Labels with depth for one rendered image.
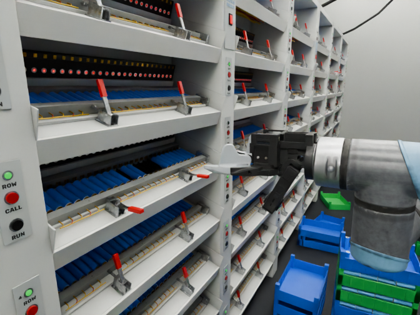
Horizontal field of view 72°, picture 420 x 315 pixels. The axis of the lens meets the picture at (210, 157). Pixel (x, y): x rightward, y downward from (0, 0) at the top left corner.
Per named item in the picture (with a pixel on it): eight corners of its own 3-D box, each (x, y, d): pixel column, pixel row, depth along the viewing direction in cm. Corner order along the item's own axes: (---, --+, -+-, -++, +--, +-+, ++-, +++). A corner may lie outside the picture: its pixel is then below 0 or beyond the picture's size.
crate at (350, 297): (405, 289, 134) (408, 274, 132) (415, 321, 116) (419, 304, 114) (335, 273, 146) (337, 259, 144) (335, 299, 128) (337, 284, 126)
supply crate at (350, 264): (411, 259, 130) (414, 243, 128) (422, 287, 112) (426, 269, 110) (339, 245, 142) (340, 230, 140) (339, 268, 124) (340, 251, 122)
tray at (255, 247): (272, 239, 174) (280, 221, 169) (227, 303, 123) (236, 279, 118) (243, 222, 182) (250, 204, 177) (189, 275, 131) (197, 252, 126)
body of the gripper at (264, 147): (260, 129, 61) (320, 130, 55) (260, 167, 63) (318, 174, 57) (246, 134, 55) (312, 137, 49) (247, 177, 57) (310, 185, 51)
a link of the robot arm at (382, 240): (419, 259, 52) (429, 194, 50) (397, 287, 45) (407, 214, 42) (365, 240, 59) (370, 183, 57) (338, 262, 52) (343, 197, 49)
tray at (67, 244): (217, 179, 101) (225, 155, 98) (50, 273, 50) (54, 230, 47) (173, 155, 109) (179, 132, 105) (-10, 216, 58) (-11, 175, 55)
